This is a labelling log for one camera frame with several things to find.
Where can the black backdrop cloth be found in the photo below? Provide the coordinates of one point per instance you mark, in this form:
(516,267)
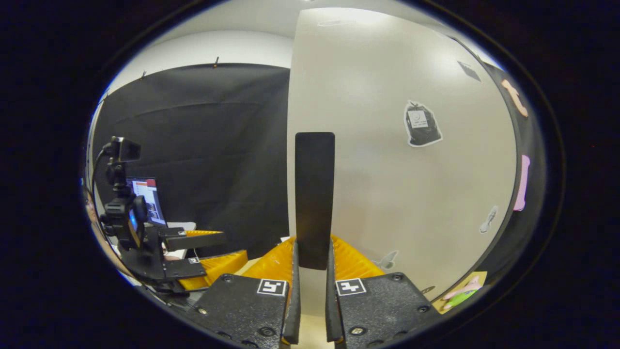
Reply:
(218,145)

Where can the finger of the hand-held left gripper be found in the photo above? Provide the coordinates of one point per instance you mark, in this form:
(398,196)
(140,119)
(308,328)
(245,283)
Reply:
(186,268)
(193,241)

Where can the laptop screen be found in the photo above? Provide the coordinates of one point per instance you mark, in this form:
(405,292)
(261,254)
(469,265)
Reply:
(150,201)

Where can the pink green plush toy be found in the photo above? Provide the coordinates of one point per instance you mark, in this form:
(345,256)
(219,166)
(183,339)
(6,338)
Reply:
(460,295)

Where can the beige cabinet door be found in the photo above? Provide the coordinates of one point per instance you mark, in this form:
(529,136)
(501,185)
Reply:
(387,194)

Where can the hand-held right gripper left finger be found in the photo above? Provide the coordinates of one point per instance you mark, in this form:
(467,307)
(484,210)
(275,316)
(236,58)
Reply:
(292,310)

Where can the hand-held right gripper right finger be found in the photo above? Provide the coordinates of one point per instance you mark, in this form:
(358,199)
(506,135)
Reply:
(331,310)

